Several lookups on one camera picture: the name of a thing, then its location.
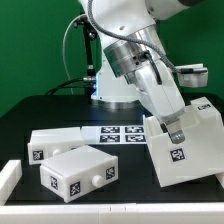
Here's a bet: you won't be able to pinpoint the white right fence rail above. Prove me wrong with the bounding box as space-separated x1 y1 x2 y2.
216 171 224 188

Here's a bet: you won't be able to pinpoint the grey cable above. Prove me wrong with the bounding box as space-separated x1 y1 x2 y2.
61 13 88 96

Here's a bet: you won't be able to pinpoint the white drawer cabinet box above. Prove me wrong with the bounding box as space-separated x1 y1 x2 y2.
143 97 224 187

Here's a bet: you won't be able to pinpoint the white front fence rail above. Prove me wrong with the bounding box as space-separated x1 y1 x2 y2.
0 203 224 224

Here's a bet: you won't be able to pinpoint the white drawer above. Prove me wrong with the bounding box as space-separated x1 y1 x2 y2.
27 127 85 165
40 146 118 203

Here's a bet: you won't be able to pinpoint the white fence rail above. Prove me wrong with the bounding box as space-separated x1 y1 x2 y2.
0 203 224 224
0 160 22 206
216 171 224 188

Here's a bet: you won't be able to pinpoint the black cables on table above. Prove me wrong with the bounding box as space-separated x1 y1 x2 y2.
45 77 98 96

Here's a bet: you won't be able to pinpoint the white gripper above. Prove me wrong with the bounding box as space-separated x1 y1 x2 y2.
125 60 185 144

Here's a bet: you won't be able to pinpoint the black camera stand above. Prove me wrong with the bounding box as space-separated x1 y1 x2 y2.
74 14 97 99

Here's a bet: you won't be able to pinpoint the white marker sheet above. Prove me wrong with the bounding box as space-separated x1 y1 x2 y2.
81 125 146 145

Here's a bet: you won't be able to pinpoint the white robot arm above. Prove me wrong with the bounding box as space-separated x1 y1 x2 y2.
78 0 207 144

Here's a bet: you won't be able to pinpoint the white left fence rail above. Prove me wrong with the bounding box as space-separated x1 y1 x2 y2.
0 160 22 206

